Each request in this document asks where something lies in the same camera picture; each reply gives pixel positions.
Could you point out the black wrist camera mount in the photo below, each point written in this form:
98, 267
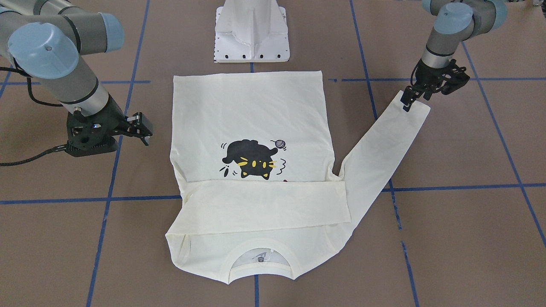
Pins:
453, 77
89, 139

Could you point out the white camera post with base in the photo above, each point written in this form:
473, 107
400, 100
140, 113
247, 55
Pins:
251, 31

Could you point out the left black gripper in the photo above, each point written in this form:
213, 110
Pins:
427, 75

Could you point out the cream long-sleeve cat shirt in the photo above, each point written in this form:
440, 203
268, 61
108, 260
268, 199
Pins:
253, 157

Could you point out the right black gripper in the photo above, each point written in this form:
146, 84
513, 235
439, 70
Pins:
114, 117

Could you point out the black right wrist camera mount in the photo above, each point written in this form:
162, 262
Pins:
89, 139

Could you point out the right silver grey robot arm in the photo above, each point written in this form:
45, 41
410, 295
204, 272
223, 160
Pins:
46, 40

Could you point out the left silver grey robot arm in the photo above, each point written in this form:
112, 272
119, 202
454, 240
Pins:
456, 21

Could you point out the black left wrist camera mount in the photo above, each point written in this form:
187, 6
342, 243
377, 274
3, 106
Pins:
453, 77

